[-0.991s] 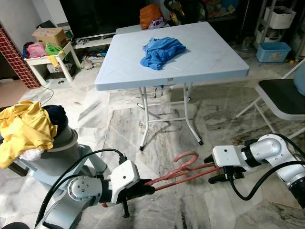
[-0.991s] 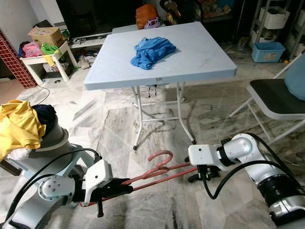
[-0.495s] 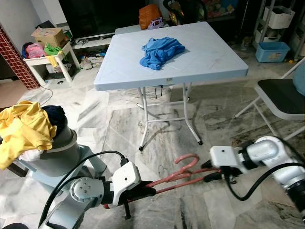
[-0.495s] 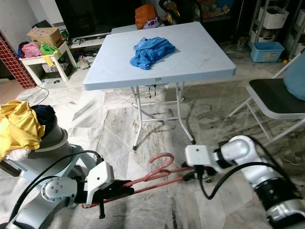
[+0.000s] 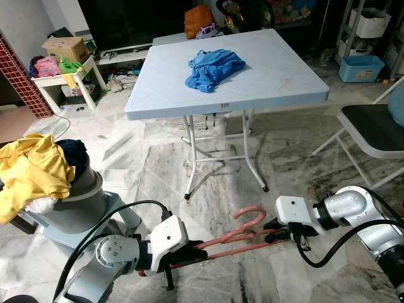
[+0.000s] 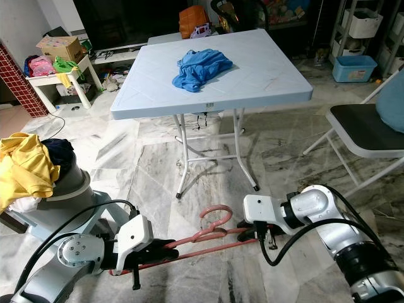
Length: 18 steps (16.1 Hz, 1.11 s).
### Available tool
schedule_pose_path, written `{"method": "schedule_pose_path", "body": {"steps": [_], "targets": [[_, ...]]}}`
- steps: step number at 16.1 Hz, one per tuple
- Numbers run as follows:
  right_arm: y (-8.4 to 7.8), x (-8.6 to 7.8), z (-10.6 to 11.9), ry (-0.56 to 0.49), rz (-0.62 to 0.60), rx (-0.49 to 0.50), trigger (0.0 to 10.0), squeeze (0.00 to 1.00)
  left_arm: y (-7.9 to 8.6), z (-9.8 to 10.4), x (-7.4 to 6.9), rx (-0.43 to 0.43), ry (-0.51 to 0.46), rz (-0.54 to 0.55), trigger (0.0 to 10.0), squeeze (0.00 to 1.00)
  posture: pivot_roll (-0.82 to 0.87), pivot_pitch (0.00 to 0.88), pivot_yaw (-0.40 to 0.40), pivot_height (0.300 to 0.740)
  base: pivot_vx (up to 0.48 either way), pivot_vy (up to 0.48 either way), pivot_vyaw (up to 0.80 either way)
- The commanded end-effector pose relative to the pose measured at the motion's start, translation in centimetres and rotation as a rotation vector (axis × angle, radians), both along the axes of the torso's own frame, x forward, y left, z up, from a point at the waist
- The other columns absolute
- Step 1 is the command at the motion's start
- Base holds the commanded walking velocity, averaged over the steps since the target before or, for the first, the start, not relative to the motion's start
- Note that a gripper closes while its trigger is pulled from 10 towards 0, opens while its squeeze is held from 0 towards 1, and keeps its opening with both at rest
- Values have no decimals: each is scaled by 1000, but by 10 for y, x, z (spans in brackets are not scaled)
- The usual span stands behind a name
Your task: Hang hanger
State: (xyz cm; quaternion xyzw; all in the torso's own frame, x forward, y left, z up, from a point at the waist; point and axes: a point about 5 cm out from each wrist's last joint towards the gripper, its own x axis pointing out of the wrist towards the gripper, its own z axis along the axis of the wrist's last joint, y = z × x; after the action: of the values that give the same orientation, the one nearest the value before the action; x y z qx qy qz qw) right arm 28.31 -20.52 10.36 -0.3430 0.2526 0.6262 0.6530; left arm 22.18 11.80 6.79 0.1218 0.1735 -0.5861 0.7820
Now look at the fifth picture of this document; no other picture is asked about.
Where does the orange bag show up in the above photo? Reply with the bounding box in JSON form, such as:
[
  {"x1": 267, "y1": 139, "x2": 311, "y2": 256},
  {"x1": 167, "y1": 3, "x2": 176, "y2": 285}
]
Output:
[{"x1": 184, "y1": 6, "x2": 217, "y2": 40}]

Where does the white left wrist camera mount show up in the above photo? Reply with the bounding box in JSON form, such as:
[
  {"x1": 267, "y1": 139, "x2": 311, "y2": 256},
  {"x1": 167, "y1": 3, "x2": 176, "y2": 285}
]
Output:
[{"x1": 146, "y1": 215, "x2": 190, "y2": 258}]

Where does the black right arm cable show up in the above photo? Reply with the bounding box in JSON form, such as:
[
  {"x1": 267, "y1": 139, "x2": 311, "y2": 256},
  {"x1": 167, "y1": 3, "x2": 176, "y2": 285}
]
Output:
[{"x1": 297, "y1": 218, "x2": 404, "y2": 269}]

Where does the white shelving unit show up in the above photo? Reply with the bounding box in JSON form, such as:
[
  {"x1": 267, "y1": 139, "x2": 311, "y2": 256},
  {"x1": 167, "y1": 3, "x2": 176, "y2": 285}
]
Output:
[{"x1": 333, "y1": 0, "x2": 404, "y2": 67}]

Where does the black floor cable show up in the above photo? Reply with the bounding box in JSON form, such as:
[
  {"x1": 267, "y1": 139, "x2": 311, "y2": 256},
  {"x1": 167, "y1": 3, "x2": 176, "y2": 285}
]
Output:
[{"x1": 49, "y1": 114, "x2": 74, "y2": 141}]

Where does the grey laundry basket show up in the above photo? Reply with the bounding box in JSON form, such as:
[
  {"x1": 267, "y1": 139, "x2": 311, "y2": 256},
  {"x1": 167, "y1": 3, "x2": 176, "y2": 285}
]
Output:
[{"x1": 13, "y1": 165, "x2": 105, "y2": 235}]

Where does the red brick pillar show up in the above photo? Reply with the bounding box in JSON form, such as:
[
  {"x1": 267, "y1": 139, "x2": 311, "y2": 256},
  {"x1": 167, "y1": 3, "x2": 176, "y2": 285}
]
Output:
[{"x1": 0, "y1": 32, "x2": 55, "y2": 119}]

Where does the plush toy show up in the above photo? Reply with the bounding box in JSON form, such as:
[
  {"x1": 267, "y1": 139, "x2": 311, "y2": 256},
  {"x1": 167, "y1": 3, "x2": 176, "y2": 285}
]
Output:
[{"x1": 106, "y1": 68, "x2": 127, "y2": 93}]

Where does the white folding chair grey seat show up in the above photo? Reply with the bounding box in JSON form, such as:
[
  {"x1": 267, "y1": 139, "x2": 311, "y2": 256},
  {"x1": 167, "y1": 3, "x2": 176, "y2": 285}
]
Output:
[{"x1": 311, "y1": 79, "x2": 404, "y2": 190}]

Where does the white low tv shelf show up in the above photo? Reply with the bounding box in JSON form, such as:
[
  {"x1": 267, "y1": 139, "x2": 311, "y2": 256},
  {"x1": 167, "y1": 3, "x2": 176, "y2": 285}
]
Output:
[{"x1": 95, "y1": 43, "x2": 153, "y2": 69}]

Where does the white garment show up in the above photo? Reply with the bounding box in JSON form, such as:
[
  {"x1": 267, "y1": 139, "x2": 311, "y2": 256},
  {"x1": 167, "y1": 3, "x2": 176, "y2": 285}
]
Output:
[{"x1": 24, "y1": 196, "x2": 59, "y2": 217}]

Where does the green cloth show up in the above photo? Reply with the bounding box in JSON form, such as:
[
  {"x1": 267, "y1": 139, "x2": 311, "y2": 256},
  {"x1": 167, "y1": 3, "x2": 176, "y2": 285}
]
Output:
[{"x1": 58, "y1": 57, "x2": 86, "y2": 74}]

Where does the blue plastic storage bin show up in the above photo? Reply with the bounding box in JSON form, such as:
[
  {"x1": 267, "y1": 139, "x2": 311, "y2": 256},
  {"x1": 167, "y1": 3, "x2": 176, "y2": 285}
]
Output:
[{"x1": 338, "y1": 55, "x2": 386, "y2": 84}]

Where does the blue cloth garment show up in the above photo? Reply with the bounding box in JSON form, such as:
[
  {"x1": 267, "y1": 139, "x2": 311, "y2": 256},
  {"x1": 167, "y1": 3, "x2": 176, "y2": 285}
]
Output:
[{"x1": 185, "y1": 49, "x2": 247, "y2": 94}]

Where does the cardboard box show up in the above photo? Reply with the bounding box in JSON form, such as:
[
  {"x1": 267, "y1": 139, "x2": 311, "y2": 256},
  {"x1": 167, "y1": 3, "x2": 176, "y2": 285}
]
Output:
[{"x1": 42, "y1": 36, "x2": 92, "y2": 64}]

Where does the light blue chair cushion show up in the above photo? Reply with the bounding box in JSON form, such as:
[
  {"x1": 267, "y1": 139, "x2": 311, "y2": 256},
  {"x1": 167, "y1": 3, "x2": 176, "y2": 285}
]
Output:
[{"x1": 388, "y1": 79, "x2": 404, "y2": 127}]

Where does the light blue plastic bench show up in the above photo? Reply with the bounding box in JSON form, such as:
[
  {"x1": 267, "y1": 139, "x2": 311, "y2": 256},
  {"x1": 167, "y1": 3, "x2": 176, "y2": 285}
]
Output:
[{"x1": 151, "y1": 32, "x2": 190, "y2": 47}]

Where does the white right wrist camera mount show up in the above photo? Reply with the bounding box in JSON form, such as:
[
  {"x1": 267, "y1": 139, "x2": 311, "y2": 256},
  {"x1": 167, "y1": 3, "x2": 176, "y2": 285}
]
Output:
[{"x1": 276, "y1": 196, "x2": 318, "y2": 226}]

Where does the pink bag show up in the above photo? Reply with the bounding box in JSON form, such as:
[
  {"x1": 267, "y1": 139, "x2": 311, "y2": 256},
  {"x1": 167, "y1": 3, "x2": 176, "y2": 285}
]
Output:
[{"x1": 32, "y1": 56, "x2": 62, "y2": 78}]

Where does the light blue plastic folding table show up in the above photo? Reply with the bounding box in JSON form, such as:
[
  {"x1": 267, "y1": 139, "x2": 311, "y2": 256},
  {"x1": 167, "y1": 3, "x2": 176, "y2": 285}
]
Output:
[{"x1": 124, "y1": 28, "x2": 331, "y2": 200}]

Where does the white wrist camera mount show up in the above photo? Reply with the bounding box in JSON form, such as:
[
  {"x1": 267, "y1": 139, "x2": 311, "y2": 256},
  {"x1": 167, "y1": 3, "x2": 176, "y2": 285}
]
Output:
[
  {"x1": 276, "y1": 196, "x2": 318, "y2": 226},
  {"x1": 146, "y1": 215, "x2": 190, "y2": 258}
]

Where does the small white side table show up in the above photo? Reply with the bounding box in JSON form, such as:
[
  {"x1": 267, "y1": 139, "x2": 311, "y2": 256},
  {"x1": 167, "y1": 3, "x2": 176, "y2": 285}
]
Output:
[{"x1": 32, "y1": 56, "x2": 108, "y2": 116}]

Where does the white storage bin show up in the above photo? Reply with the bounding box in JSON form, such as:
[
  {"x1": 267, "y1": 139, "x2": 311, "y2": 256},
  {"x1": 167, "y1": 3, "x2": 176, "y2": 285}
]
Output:
[{"x1": 355, "y1": 8, "x2": 392, "y2": 39}]

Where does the small yellow cloth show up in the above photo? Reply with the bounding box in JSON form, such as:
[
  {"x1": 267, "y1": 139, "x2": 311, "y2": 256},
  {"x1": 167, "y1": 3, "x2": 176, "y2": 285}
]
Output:
[{"x1": 62, "y1": 71, "x2": 80, "y2": 90}]

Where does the red plastic clothes hanger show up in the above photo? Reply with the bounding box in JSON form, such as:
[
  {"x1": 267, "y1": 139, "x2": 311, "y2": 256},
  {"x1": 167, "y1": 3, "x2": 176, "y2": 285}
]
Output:
[{"x1": 136, "y1": 206, "x2": 297, "y2": 280}]

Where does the dark navy garment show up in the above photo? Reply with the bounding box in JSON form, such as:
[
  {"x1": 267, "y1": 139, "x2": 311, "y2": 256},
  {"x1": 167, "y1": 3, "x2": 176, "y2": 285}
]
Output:
[{"x1": 56, "y1": 139, "x2": 90, "y2": 170}]

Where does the black television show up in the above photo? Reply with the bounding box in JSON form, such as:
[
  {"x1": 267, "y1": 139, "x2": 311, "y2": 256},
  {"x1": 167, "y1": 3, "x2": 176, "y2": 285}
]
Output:
[{"x1": 76, "y1": 0, "x2": 190, "y2": 51}]

